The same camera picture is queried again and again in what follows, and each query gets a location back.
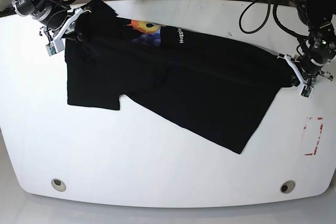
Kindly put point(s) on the table grommet hole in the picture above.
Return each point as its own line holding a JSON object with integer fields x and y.
{"x": 287, "y": 187}
{"x": 58, "y": 185}

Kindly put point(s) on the left table grommet hole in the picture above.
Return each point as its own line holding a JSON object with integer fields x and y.
{"x": 58, "y": 185}

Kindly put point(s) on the right table grommet hole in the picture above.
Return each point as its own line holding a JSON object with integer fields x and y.
{"x": 287, "y": 187}

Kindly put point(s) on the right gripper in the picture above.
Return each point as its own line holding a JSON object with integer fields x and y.
{"x": 51, "y": 13}

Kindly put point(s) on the red tape rectangle marker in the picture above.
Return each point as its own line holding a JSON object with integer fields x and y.
{"x": 311, "y": 135}

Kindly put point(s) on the black printed T-shirt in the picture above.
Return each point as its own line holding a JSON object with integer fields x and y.
{"x": 215, "y": 87}

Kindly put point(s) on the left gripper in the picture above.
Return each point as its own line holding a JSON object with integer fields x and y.
{"x": 315, "y": 50}

